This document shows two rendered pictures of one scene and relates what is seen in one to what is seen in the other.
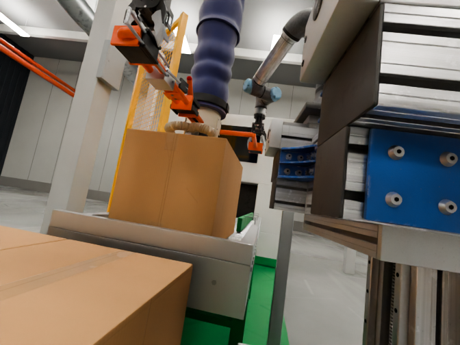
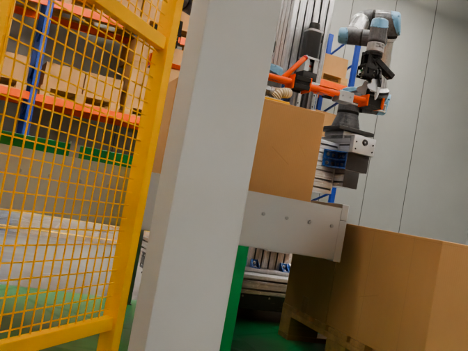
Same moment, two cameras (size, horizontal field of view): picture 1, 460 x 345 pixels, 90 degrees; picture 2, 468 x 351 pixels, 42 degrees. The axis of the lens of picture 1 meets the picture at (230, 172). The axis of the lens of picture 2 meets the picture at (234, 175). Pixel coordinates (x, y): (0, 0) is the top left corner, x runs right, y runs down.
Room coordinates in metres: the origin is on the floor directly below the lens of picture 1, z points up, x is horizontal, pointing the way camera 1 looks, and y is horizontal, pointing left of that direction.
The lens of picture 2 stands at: (2.25, 2.32, 0.54)
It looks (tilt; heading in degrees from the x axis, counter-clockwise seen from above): 3 degrees up; 241
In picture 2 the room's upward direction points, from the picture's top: 10 degrees clockwise
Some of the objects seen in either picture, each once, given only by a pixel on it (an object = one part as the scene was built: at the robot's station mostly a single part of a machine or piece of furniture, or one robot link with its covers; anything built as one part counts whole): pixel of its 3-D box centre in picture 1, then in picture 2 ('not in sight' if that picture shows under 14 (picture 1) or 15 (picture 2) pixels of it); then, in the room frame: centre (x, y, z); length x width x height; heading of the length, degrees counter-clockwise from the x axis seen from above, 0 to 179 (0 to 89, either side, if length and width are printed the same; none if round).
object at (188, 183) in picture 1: (191, 191); (228, 150); (1.13, 0.17, 0.75); 0.60 x 0.40 x 0.40; 170
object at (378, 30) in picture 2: not in sight; (378, 31); (0.55, 0.27, 1.39); 0.09 x 0.08 x 0.11; 46
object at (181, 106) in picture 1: (185, 106); (298, 84); (0.88, 0.22, 1.08); 0.10 x 0.08 x 0.06; 80
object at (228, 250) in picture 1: (145, 234); (303, 206); (0.77, 0.24, 0.58); 0.70 x 0.03 x 0.06; 80
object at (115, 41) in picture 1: (135, 46); (371, 102); (0.54, 0.29, 1.08); 0.08 x 0.07 x 0.05; 170
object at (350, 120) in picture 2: not in sight; (346, 120); (0.22, -0.27, 1.09); 0.15 x 0.15 x 0.10
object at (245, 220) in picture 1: (251, 219); not in sight; (2.23, -0.27, 0.60); 1.60 x 0.11 x 0.09; 170
